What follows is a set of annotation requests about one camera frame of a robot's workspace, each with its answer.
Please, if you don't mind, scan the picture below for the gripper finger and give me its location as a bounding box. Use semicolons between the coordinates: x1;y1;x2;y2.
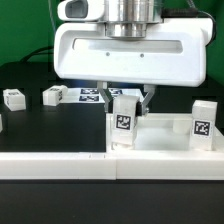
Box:
136;84;156;116
98;81;113;113

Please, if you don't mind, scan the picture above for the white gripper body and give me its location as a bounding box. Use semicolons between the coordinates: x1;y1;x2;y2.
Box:
54;0;215;87

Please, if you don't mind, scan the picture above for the white square table top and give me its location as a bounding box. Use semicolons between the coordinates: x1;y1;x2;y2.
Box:
106;113;224;154

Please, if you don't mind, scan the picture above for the fiducial marker sheet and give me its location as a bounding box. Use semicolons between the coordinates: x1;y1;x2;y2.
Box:
61;88;143;103

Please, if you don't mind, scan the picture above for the white front fence bar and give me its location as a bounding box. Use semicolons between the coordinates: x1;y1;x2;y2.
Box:
0;152;224;180

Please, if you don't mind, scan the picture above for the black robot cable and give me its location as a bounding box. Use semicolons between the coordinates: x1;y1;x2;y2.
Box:
19;46;55;64

